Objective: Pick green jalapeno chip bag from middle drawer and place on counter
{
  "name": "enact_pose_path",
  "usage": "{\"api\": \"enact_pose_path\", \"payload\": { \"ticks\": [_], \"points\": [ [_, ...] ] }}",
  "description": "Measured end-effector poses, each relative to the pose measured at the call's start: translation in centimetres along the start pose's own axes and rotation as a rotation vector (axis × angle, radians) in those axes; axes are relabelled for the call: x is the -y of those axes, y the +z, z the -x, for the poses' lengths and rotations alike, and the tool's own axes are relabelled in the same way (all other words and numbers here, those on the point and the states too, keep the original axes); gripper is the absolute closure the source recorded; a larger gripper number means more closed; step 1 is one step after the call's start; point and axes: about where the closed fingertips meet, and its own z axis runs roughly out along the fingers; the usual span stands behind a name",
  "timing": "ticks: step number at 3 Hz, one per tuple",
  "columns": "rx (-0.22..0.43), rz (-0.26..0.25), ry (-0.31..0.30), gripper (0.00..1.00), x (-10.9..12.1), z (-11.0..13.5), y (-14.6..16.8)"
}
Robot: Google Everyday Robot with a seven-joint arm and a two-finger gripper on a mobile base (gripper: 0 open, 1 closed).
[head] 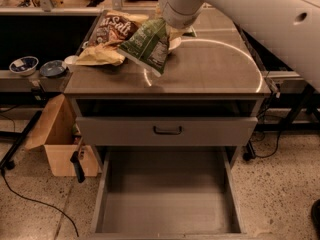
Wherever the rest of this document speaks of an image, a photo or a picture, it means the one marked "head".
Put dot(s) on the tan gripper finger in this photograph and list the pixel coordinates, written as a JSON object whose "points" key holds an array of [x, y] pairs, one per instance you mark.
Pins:
{"points": [[174, 33]]}

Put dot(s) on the green jalapeno chip bag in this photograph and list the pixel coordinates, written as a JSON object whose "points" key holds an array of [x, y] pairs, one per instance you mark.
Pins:
{"points": [[148, 46]]}

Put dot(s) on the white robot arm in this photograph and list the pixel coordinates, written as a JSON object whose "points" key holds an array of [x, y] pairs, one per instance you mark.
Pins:
{"points": [[289, 29]]}

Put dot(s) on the brown sea salt chip bag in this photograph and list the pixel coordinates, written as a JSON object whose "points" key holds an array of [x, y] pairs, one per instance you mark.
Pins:
{"points": [[113, 28]]}

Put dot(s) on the grey top drawer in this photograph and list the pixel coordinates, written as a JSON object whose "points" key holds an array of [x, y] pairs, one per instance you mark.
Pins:
{"points": [[126, 131]]}

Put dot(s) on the grey drawer cabinet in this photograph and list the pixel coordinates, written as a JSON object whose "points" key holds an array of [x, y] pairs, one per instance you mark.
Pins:
{"points": [[211, 75]]}

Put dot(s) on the grey open middle drawer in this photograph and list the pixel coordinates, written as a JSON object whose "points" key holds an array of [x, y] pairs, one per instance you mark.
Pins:
{"points": [[167, 194]]}

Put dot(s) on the white paper bowl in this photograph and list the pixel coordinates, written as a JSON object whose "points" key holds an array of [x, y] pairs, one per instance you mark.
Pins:
{"points": [[173, 44]]}

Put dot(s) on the small white cup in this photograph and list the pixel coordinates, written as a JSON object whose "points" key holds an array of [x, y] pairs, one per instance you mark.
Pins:
{"points": [[70, 62]]}

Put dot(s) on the dark blue bowl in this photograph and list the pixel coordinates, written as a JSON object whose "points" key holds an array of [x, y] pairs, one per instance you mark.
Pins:
{"points": [[54, 68]]}

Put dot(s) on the cardboard box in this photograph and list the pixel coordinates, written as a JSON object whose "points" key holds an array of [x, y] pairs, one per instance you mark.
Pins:
{"points": [[53, 133]]}

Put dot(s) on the black drawer handle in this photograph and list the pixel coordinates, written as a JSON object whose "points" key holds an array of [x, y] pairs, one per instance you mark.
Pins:
{"points": [[160, 131]]}

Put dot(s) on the black handled tool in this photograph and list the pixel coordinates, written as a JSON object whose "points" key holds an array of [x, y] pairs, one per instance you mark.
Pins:
{"points": [[76, 162]]}

